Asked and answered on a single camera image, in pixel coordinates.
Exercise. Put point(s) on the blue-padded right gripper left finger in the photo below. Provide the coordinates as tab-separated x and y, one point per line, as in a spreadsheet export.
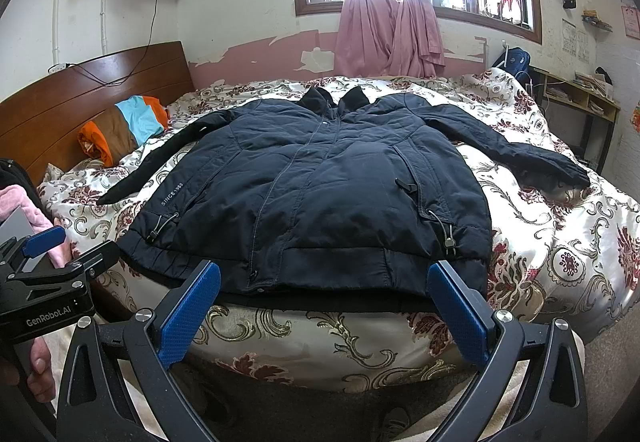
94	403

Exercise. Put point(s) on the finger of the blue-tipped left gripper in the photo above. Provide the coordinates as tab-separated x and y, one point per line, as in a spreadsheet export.
42	242

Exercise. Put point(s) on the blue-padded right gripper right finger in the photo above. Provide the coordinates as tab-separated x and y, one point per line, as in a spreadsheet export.
551	404

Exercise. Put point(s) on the dark navy padded jacket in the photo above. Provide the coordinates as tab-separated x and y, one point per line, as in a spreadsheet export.
323	204

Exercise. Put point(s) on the person's left hand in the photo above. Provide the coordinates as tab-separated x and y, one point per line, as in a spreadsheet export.
40	380

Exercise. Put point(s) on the pink cloth at left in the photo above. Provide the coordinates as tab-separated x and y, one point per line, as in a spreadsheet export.
15	197

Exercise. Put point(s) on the brown wooden headboard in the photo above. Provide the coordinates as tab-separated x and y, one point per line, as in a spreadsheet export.
39	123

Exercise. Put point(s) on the orange brown blue pillow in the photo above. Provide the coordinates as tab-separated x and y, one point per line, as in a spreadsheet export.
122	128

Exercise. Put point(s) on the wooden side desk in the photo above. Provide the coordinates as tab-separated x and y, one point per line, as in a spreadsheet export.
581	117

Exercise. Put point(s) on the blue backpack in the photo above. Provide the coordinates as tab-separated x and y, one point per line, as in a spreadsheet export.
515	61

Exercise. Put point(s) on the pink window curtain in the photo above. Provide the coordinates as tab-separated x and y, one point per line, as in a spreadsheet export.
388	38

